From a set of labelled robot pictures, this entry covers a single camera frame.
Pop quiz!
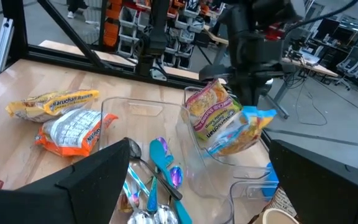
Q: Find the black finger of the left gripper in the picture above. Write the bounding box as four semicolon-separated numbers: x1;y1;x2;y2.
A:
237;80;265;106
199;63;239;82

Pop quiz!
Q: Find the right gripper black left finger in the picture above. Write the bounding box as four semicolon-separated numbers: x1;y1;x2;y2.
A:
0;138;131;224

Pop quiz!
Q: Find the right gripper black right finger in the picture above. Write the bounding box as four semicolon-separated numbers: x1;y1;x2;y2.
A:
268;139;358;224

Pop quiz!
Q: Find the pink green ramen packet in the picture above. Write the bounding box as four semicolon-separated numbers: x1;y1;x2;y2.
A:
185;79;244;142

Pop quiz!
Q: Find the white lid spice jar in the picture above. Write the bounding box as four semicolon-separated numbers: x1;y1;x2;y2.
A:
265;186;298;218

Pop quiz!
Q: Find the small iridescent metal spoon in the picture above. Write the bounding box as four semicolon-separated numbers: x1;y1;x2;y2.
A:
117;189;141;215

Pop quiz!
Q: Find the orange ramen packet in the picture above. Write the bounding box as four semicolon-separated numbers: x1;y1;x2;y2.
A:
34;108;119;157

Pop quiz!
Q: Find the iridescent spoon teal handle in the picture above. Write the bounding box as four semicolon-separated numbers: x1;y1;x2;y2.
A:
147;136;169;214

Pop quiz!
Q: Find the black spoon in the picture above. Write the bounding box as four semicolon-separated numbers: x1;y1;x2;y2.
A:
125;138;183;202

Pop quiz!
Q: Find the yellow ramen packet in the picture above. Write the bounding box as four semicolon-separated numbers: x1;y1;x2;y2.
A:
5;89;101;123

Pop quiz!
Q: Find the teal plastic spatula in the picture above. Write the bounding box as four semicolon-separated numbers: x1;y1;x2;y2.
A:
149;139;194;224

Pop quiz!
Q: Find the green handled spoon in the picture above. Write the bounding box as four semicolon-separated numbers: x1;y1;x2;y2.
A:
170;166;185;189

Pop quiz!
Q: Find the grey storage bin rack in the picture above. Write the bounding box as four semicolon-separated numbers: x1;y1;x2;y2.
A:
116;0;206;71

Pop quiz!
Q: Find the wooden background desk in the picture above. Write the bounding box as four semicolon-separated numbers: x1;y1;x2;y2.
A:
203;24;339;78

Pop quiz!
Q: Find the black computer monitor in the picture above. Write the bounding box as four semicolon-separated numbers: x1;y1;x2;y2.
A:
314;17;341;41

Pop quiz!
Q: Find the clear plastic bin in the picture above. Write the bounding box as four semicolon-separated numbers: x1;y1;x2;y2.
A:
227;167;281;224
99;96;235;224
183;85;279;194

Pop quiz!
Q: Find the grey office chair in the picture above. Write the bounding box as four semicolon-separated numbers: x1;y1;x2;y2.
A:
335;45;358;91

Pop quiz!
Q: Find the orange storage rack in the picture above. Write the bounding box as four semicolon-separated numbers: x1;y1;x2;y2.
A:
103;0;123;48

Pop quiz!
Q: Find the person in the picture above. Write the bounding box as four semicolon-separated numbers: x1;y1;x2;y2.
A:
66;0;89;19

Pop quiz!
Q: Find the silver aluminium extrusion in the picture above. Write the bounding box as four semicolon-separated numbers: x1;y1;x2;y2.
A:
0;17;14;75

